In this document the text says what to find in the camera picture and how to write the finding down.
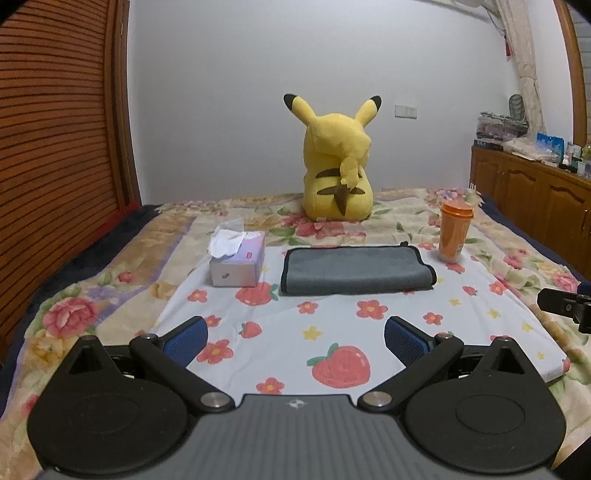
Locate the grey towel black trim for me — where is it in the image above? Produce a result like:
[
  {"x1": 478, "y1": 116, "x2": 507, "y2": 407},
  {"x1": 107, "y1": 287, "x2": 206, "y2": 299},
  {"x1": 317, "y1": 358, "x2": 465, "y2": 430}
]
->
[{"x1": 280, "y1": 242, "x2": 437, "y2": 296}]

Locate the wooden side cabinet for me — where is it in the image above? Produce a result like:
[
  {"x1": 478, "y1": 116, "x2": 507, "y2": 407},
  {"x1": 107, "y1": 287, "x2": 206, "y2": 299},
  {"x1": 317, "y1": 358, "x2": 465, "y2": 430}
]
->
[{"x1": 470, "y1": 146, "x2": 590, "y2": 280}]

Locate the yellow Pikachu plush toy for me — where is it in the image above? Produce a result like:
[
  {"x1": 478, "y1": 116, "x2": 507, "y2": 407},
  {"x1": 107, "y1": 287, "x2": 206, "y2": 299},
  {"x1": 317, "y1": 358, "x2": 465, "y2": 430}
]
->
[{"x1": 283, "y1": 93, "x2": 382, "y2": 222}]

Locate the wooden slatted wardrobe door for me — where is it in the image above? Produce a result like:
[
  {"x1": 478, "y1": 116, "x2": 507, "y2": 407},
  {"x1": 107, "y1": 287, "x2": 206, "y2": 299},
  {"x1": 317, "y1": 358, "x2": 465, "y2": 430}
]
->
[{"x1": 1, "y1": 1, "x2": 124, "y2": 341}]

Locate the clutter pile on cabinet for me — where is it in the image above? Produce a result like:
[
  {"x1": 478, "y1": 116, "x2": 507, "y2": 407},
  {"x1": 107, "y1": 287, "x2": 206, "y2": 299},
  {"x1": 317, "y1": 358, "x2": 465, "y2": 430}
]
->
[{"x1": 474, "y1": 94, "x2": 590, "y2": 178}]

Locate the white strawberry print mat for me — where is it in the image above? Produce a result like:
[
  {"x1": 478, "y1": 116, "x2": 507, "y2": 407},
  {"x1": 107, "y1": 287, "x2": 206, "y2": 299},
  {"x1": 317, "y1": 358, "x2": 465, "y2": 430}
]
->
[{"x1": 155, "y1": 247, "x2": 570, "y2": 399}]

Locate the pink tissue box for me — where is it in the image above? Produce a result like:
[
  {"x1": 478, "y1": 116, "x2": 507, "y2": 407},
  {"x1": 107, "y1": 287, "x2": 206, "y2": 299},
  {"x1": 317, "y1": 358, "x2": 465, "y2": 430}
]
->
[{"x1": 207, "y1": 218, "x2": 266, "y2": 288}]

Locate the cream patterned curtain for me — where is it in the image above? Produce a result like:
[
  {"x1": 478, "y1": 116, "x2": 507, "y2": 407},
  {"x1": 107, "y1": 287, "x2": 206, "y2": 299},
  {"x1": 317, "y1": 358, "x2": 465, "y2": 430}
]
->
[{"x1": 496, "y1": 0, "x2": 546, "y2": 140}]

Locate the orange lidded plastic cup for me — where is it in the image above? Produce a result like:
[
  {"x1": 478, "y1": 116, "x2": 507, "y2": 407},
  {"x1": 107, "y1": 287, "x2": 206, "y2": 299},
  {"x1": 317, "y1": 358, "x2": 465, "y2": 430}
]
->
[{"x1": 438, "y1": 198, "x2": 474, "y2": 263}]

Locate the floral bed blanket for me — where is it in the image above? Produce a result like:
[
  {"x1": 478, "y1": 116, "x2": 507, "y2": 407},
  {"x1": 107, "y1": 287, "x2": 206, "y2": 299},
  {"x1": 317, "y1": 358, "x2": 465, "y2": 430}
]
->
[{"x1": 1, "y1": 189, "x2": 590, "y2": 479}]

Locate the white wall switch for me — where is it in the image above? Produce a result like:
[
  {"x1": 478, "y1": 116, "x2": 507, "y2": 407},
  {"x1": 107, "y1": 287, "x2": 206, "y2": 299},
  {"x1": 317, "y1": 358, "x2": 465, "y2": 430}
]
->
[{"x1": 394, "y1": 105, "x2": 418, "y2": 119}]

